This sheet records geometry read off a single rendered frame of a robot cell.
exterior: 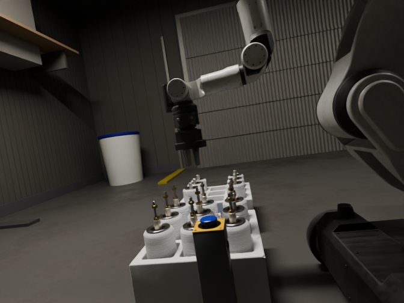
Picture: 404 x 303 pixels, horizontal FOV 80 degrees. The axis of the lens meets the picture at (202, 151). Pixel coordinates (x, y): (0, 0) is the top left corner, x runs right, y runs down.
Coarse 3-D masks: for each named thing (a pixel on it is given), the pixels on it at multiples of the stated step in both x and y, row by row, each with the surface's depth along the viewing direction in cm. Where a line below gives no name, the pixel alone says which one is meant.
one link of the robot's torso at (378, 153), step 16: (368, 80) 46; (384, 80) 45; (400, 80) 45; (352, 96) 47; (368, 96) 46; (384, 96) 45; (400, 96) 45; (352, 112) 47; (368, 112) 46; (384, 112) 45; (400, 112) 45; (368, 128) 47; (384, 128) 46; (400, 128) 45; (352, 144) 60; (368, 144) 54; (384, 144) 47; (400, 144) 45; (368, 160) 60; (384, 160) 49; (400, 160) 47; (384, 176) 60; (400, 176) 49
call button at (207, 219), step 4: (204, 216) 57; (208, 216) 57; (212, 216) 56; (200, 220) 56; (204, 220) 55; (208, 220) 54; (212, 220) 54; (216, 220) 55; (204, 224) 54; (208, 224) 54; (212, 224) 55
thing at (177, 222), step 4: (176, 216) 86; (180, 216) 87; (164, 220) 84; (168, 220) 84; (172, 220) 84; (176, 220) 84; (180, 220) 86; (172, 224) 84; (176, 224) 84; (180, 224) 86; (176, 228) 84; (176, 232) 84; (176, 236) 84
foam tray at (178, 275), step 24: (144, 264) 70; (168, 264) 69; (192, 264) 68; (240, 264) 66; (264, 264) 65; (144, 288) 70; (168, 288) 69; (192, 288) 68; (240, 288) 66; (264, 288) 65
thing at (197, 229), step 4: (220, 220) 58; (224, 220) 57; (196, 224) 57; (200, 224) 57; (216, 224) 55; (220, 224) 55; (196, 228) 55; (200, 228) 54; (204, 228) 54; (208, 228) 53; (212, 228) 53; (216, 228) 53; (220, 228) 53; (192, 232) 53; (196, 232) 53; (200, 232) 53
